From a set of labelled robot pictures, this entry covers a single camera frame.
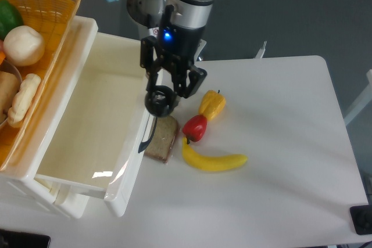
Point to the green bell pepper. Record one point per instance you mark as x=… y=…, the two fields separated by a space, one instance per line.
x=10 y=18

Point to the tan bread roll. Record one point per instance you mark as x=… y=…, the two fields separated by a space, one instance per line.
x=9 y=88

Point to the black device right corner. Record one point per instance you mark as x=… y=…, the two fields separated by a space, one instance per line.
x=361 y=218

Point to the yellow woven basket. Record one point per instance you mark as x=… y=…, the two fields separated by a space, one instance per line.
x=52 y=19

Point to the white round bun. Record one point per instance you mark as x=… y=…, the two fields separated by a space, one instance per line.
x=23 y=46

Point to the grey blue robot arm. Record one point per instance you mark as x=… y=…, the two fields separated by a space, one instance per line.
x=171 y=41

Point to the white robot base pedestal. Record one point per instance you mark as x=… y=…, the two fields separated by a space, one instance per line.
x=150 y=15

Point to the yellow bell pepper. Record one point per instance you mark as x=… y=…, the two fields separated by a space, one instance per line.
x=212 y=104

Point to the beige croissant pastry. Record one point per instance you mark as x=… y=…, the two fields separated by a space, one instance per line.
x=23 y=99

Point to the white open upper drawer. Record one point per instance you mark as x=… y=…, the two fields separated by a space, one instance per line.
x=94 y=150

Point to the black drawer handle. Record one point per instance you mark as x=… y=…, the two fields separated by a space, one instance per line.
x=148 y=134

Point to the wrapped brown bread slice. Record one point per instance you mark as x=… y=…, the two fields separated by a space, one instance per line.
x=165 y=131

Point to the white plastic drawer cabinet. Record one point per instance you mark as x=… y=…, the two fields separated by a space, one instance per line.
x=19 y=185

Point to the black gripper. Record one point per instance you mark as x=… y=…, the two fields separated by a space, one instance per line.
x=173 y=50

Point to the red bell pepper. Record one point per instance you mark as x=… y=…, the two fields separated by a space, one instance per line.
x=195 y=128

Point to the black device bottom left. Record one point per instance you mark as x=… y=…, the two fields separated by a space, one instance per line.
x=12 y=239

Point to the yellow banana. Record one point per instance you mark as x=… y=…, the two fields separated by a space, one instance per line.
x=209 y=163

